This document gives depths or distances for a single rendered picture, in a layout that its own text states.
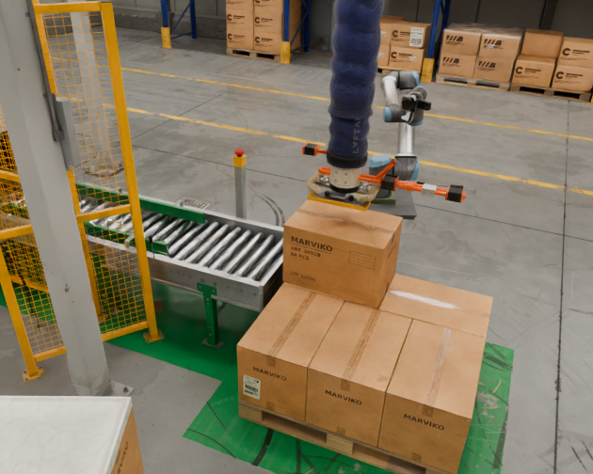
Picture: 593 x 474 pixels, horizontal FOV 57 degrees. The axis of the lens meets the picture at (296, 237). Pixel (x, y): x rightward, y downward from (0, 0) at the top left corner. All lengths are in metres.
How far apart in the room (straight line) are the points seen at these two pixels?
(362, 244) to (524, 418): 1.41
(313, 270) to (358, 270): 0.28
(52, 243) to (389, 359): 1.73
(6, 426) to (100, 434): 0.31
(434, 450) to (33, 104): 2.39
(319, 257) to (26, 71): 1.73
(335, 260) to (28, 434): 1.80
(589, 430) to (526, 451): 0.44
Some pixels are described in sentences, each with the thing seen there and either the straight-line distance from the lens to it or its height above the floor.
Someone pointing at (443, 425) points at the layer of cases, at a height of 0.45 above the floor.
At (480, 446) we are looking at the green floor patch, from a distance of 3.35.
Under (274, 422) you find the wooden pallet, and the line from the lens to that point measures 3.24.
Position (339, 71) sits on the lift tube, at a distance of 2.79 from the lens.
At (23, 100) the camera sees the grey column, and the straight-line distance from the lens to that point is 2.52.
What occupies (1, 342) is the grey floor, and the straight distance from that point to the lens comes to 4.15.
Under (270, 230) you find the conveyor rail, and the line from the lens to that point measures 3.80.
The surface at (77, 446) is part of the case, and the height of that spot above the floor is 1.02.
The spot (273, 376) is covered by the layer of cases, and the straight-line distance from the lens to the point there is 2.94.
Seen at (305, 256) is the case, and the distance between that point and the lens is 3.18.
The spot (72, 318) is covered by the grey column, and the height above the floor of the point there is 0.69.
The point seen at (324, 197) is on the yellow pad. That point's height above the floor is 1.14.
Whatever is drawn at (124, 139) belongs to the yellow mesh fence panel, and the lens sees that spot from 3.13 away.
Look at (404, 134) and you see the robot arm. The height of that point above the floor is 1.20.
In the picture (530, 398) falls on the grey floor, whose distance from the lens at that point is 3.71.
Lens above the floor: 2.49
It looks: 31 degrees down
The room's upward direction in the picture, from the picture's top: 2 degrees clockwise
